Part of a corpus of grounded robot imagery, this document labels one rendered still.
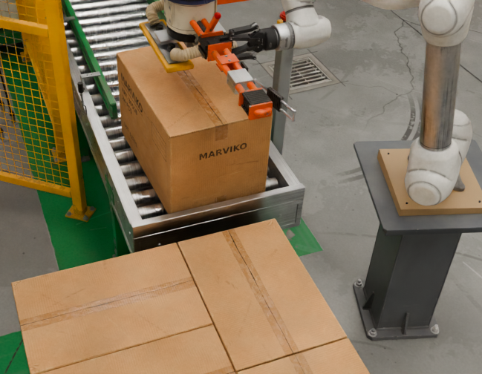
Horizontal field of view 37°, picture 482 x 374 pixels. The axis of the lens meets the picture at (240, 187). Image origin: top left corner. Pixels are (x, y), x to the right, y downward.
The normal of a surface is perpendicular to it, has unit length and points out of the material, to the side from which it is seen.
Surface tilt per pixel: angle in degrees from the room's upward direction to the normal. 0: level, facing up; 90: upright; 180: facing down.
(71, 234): 0
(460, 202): 2
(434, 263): 90
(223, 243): 0
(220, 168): 90
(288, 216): 90
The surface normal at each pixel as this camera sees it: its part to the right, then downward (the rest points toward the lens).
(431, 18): -0.42, 0.52
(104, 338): 0.05, -0.75
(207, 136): 0.43, 0.62
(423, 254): 0.10, 0.66
